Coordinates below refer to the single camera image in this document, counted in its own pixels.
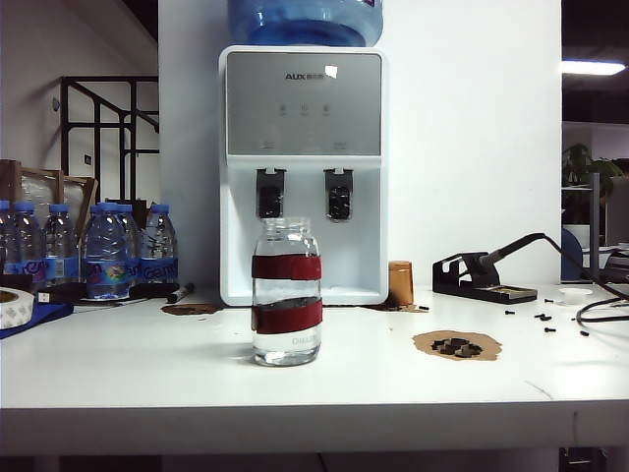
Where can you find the green potted plant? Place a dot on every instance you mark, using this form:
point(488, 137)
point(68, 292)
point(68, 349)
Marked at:
point(580, 157)

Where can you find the brown cardboard box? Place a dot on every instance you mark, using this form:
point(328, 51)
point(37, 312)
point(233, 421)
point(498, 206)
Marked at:
point(142, 204)

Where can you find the blue chair back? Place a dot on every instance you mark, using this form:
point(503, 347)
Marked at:
point(570, 255)

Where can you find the small black foam piece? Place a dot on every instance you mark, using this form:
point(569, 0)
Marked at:
point(459, 342)
point(473, 350)
point(438, 347)

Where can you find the wooden crate with plastic wrap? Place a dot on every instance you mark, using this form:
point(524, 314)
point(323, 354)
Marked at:
point(37, 182)

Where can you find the brown paper scrap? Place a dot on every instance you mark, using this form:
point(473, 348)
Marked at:
point(393, 308)
point(189, 309)

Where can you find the black soldering iron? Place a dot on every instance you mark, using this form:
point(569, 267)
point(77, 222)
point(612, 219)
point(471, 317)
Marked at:
point(511, 246)

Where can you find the round brown paper patch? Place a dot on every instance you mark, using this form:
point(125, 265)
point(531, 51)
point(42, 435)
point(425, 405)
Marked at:
point(425, 345)

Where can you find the black dispenser tap lever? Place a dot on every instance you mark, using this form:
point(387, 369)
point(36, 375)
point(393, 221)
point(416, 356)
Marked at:
point(269, 196)
point(338, 196)

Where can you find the gray metal post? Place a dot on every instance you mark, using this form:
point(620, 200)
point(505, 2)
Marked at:
point(594, 226)

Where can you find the black stair railing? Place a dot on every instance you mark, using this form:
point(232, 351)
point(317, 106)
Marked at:
point(132, 98)

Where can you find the plastic water bottle blue cap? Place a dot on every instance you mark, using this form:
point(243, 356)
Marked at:
point(105, 255)
point(159, 246)
point(6, 236)
point(61, 246)
point(28, 241)

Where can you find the gray monitor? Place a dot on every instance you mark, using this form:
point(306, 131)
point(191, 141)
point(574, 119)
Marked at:
point(618, 211)

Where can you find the ceiling light panel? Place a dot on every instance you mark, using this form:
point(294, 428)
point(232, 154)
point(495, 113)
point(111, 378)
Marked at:
point(592, 68)

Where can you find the glass bottle with red bands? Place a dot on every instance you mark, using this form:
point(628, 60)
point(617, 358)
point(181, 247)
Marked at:
point(287, 268)

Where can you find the black table bracket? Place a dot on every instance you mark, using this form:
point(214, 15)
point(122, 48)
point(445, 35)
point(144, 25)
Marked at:
point(582, 454)

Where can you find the black marker pen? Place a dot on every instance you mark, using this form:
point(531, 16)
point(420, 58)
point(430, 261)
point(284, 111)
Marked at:
point(179, 293)

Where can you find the white AUX water dispenser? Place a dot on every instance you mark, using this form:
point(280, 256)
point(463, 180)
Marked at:
point(304, 98)

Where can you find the large white tape roll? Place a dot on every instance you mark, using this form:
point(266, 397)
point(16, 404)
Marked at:
point(12, 310)

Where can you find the blue-capped plastic water bottle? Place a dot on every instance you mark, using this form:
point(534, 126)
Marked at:
point(131, 236)

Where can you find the blue water jug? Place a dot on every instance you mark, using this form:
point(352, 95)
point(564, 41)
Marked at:
point(304, 24)

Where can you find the blue cloth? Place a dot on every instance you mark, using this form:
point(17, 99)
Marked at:
point(46, 313)

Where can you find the black block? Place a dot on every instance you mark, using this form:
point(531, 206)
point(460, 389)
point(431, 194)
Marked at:
point(15, 282)

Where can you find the black soldering iron stand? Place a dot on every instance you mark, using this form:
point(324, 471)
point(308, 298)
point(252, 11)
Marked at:
point(452, 281)

